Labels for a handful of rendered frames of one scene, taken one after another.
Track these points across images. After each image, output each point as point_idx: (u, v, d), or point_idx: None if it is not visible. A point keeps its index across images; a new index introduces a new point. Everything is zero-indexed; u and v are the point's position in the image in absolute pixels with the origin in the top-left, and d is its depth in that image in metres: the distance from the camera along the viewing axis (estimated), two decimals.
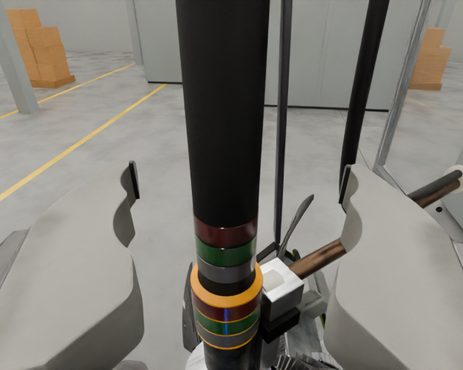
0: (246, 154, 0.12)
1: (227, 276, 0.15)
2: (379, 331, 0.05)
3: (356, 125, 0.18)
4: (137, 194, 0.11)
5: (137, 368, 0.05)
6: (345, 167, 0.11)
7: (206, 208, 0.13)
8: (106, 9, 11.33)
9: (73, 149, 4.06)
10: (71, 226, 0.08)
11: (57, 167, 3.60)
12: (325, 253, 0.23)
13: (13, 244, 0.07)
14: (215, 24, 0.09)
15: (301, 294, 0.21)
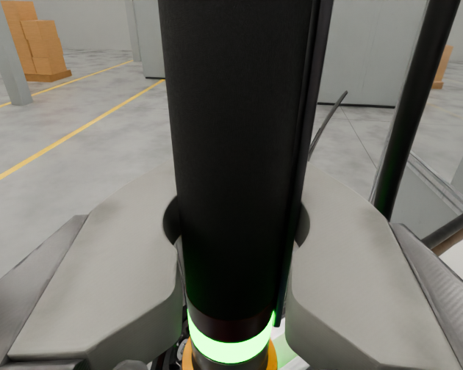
0: (265, 227, 0.08)
1: None
2: (336, 321, 0.05)
3: (400, 162, 0.14)
4: None
5: (137, 368, 0.05)
6: None
7: (203, 295, 0.09)
8: (105, 6, 11.24)
9: (66, 139, 3.91)
10: (125, 216, 0.08)
11: (48, 157, 3.45)
12: None
13: (73, 227, 0.08)
14: (224, 31, 0.05)
15: None
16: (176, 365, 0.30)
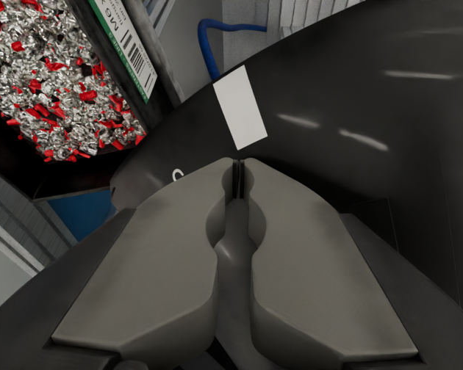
0: None
1: None
2: (299, 320, 0.05)
3: None
4: (234, 194, 0.11)
5: (137, 368, 0.05)
6: (239, 162, 0.12)
7: None
8: None
9: None
10: (170, 215, 0.08)
11: None
12: None
13: (121, 220, 0.08)
14: None
15: None
16: None
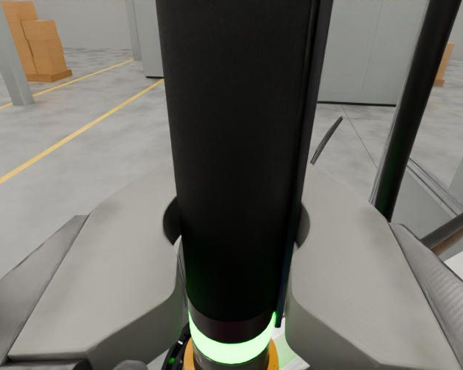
0: (265, 230, 0.08)
1: None
2: (336, 321, 0.05)
3: (401, 161, 0.13)
4: None
5: (137, 368, 0.05)
6: None
7: (204, 296, 0.09)
8: (105, 5, 11.22)
9: (67, 140, 3.93)
10: (125, 217, 0.08)
11: (50, 158, 3.47)
12: None
13: (73, 228, 0.08)
14: (222, 36, 0.05)
15: None
16: None
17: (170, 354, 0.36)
